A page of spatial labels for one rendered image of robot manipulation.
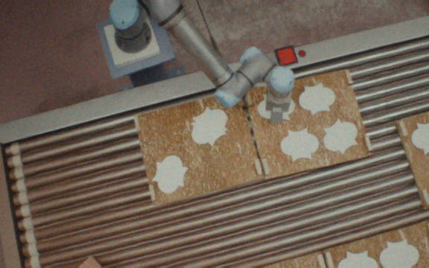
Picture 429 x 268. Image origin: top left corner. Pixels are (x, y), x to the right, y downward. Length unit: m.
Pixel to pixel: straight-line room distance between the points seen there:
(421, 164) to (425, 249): 0.31
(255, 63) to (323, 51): 0.47
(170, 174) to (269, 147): 0.37
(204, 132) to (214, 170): 0.14
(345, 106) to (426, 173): 0.39
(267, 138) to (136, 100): 0.52
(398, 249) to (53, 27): 2.34
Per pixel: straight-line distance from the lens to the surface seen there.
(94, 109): 2.18
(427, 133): 2.17
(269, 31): 3.26
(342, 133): 2.09
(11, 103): 3.34
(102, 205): 2.08
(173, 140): 2.06
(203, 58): 1.74
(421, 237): 2.10
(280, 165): 2.04
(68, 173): 2.13
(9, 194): 2.17
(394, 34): 2.32
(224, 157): 2.04
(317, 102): 2.11
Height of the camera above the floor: 2.92
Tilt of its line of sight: 74 degrees down
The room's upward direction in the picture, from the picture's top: 8 degrees counter-clockwise
